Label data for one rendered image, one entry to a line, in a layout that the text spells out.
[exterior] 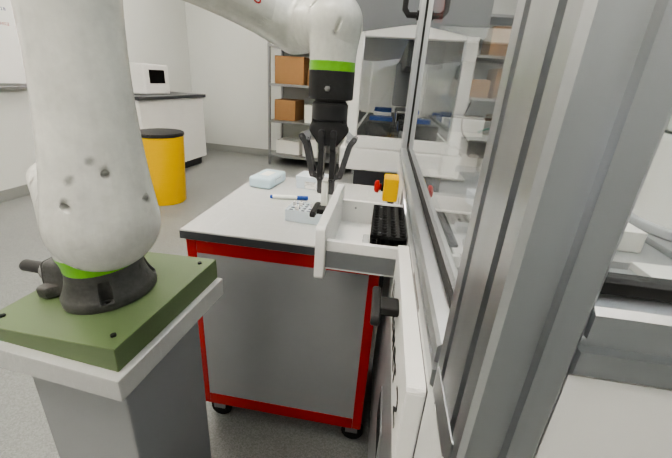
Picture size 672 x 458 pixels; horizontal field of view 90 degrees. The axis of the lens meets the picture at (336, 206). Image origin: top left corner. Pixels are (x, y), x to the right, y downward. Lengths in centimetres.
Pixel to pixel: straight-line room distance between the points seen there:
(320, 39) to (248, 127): 486
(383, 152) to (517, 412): 135
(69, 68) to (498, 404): 46
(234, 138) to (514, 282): 555
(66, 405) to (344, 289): 62
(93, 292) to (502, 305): 62
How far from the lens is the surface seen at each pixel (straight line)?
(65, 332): 68
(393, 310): 45
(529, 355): 21
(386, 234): 67
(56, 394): 84
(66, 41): 46
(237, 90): 554
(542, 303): 19
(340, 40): 69
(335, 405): 128
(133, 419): 76
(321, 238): 62
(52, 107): 47
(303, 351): 114
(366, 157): 152
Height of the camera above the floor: 118
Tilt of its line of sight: 20 degrees down
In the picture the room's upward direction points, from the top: 4 degrees clockwise
